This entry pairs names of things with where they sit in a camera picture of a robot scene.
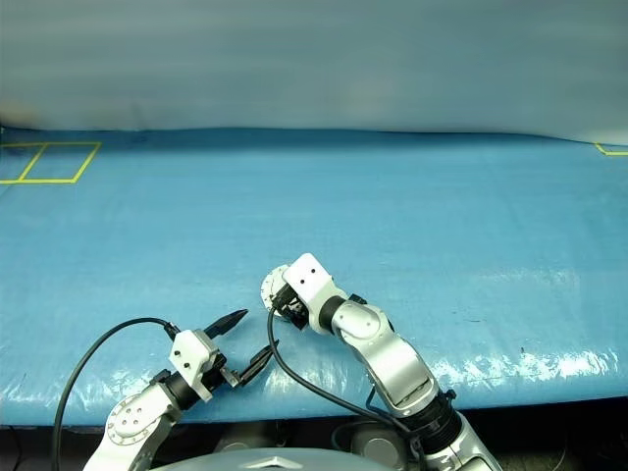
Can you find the yellow tape double rectangle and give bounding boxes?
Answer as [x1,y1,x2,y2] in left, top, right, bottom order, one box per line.
[0,141,103,185]

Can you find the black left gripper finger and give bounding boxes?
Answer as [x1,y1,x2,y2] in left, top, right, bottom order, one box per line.
[204,308,250,339]
[237,340,282,388]

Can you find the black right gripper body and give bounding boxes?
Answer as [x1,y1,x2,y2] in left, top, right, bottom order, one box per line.
[269,286,310,332]

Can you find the silver robot torso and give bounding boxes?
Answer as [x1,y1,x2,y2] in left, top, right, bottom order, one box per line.
[149,444,377,471]

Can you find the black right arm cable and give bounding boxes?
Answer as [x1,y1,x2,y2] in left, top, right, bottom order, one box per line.
[266,308,427,465]

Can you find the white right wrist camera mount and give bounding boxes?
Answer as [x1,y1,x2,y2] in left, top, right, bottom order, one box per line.
[283,252,345,338]

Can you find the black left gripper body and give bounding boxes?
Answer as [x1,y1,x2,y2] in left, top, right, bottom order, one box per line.
[193,327,245,392]

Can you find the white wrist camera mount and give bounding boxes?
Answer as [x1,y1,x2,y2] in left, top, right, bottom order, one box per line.
[168,329,221,402]
[283,252,345,338]

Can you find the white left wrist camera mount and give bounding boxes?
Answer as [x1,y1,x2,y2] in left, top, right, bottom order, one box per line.
[168,329,221,402]

